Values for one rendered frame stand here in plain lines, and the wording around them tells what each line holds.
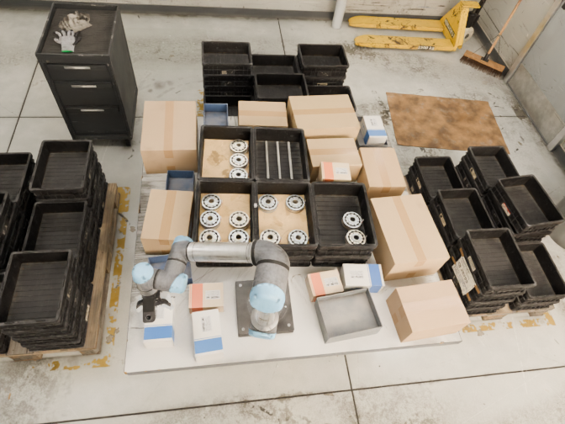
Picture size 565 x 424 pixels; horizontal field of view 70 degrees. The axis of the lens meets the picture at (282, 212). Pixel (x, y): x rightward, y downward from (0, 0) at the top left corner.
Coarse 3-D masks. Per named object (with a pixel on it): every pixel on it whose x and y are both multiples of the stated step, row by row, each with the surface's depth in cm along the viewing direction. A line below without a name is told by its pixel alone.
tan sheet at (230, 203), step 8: (200, 200) 216; (224, 200) 218; (232, 200) 218; (240, 200) 219; (248, 200) 219; (200, 208) 213; (224, 208) 215; (232, 208) 215; (240, 208) 216; (248, 208) 216; (224, 216) 212; (248, 216) 213; (224, 224) 209; (200, 232) 205; (224, 232) 206; (248, 232) 208; (224, 240) 204
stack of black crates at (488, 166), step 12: (468, 156) 315; (480, 156) 323; (492, 156) 325; (504, 156) 314; (456, 168) 330; (468, 168) 314; (480, 168) 301; (492, 168) 317; (504, 168) 315; (468, 180) 316; (480, 180) 302; (492, 180) 310; (480, 192) 302
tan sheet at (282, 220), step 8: (280, 200) 222; (280, 208) 219; (304, 208) 220; (264, 216) 215; (272, 216) 215; (280, 216) 216; (288, 216) 216; (296, 216) 217; (304, 216) 217; (264, 224) 212; (272, 224) 212; (280, 224) 213; (288, 224) 214; (296, 224) 214; (304, 224) 215; (280, 232) 210; (288, 232) 211; (280, 240) 208
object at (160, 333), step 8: (160, 312) 184; (168, 312) 184; (160, 320) 182; (168, 320) 182; (152, 328) 180; (160, 328) 180; (168, 328) 180; (144, 336) 177; (152, 336) 178; (160, 336) 178; (168, 336) 178; (152, 344) 179; (160, 344) 180; (168, 344) 182
